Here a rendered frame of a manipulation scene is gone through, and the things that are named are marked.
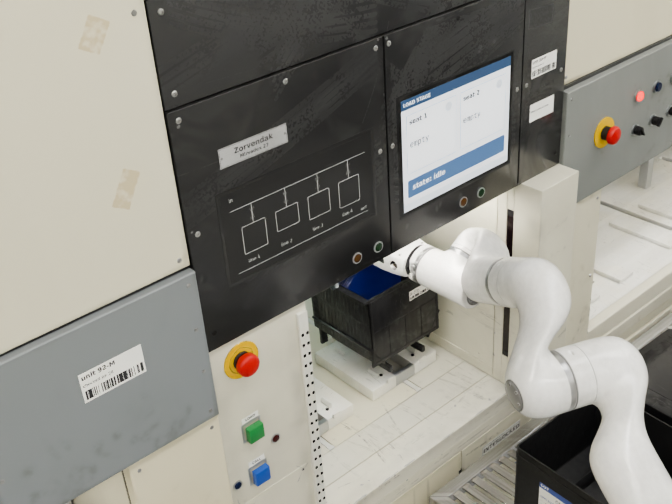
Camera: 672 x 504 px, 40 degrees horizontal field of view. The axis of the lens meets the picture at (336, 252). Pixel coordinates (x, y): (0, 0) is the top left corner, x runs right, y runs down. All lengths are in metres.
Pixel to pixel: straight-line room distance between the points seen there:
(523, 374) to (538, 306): 0.12
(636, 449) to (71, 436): 0.82
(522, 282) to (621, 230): 1.29
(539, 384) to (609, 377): 0.12
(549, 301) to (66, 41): 0.83
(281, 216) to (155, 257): 0.22
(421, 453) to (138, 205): 0.98
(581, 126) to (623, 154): 0.21
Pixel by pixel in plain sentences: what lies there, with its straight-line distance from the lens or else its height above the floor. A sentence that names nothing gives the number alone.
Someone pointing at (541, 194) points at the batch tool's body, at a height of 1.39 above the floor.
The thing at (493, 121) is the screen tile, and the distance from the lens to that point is 1.73.
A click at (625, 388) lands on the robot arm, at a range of 1.51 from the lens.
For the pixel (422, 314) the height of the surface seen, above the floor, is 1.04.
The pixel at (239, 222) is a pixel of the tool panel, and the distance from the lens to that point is 1.37.
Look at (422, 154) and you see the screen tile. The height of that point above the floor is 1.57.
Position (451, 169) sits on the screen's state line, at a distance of 1.68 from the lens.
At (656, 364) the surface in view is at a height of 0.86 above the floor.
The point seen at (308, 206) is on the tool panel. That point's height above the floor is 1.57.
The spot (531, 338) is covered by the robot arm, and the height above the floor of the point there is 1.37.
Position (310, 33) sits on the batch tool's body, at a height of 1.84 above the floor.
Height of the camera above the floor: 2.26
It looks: 31 degrees down
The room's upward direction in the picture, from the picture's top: 4 degrees counter-clockwise
